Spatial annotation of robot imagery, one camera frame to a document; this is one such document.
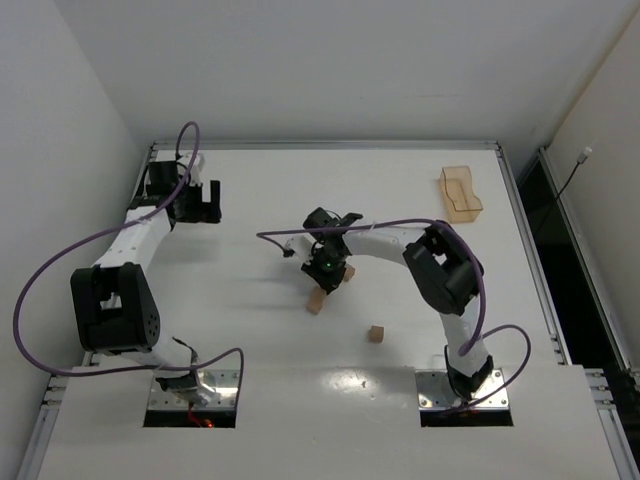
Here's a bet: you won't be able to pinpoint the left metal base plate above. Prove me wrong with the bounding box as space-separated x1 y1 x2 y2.
147 369 239 412

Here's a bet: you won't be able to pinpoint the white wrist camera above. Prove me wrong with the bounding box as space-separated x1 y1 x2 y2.
284 235 314 262
176 153 206 186

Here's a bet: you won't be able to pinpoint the black cable with white plug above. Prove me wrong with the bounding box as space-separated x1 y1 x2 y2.
529 146 594 236

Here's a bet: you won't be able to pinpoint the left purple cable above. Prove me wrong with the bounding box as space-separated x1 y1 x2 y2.
12 120 245 401

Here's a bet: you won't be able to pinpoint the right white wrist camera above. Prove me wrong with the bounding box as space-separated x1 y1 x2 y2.
284 235 314 262

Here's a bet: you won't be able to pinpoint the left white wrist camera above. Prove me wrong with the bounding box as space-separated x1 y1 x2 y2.
176 153 206 186

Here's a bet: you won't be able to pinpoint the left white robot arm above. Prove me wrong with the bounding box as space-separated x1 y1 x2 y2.
70 155 222 407

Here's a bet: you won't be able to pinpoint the red wires under base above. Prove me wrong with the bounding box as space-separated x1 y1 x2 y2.
187 405 216 429

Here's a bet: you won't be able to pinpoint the lone wooden cube block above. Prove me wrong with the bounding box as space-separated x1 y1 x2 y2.
368 325 385 344

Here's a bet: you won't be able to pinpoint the translucent orange plastic holder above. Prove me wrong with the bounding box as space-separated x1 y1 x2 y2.
439 166 483 224

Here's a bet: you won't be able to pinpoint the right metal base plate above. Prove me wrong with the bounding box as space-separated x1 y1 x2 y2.
415 369 510 412

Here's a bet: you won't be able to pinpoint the wooden cube number five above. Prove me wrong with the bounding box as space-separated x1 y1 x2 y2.
343 264 355 282

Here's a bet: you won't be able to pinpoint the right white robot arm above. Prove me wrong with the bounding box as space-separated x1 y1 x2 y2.
296 207 493 401

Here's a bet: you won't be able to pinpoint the metal base plate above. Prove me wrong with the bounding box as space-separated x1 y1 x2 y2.
147 369 239 412
415 369 510 412

